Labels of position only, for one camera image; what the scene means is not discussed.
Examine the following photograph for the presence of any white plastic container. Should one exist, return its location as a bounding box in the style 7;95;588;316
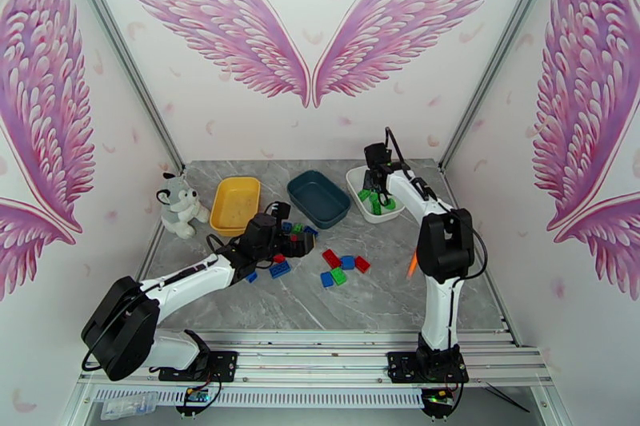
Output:
346;165;407;225

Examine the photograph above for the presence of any dark blue plastic container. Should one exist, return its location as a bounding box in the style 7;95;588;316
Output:
286;169;352;230

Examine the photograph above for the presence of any yellow plastic container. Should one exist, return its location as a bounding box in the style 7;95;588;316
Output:
210;177;262;238

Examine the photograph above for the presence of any grey white plush toy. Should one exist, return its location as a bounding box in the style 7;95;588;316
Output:
155;172;211;240

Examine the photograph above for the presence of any clear plastic bag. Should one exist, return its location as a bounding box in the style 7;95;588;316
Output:
99;391;159;422

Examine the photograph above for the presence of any thin black stick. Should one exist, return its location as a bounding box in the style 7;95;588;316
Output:
483;381;532;414

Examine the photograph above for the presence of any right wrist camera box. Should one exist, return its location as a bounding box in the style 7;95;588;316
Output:
363;141;393;169

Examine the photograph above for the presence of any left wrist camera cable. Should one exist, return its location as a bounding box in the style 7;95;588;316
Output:
206;233;241;256

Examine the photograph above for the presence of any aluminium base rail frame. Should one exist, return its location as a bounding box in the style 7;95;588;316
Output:
77;329;556;388

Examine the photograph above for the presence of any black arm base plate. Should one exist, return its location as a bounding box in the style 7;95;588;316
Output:
158;350;238;383
387;350;470;384

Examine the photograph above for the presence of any white slotted cable tray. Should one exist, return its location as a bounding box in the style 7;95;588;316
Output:
92;387;426;409

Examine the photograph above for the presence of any aluminium frame post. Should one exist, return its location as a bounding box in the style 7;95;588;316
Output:
57;0;186;178
438;0;576;173

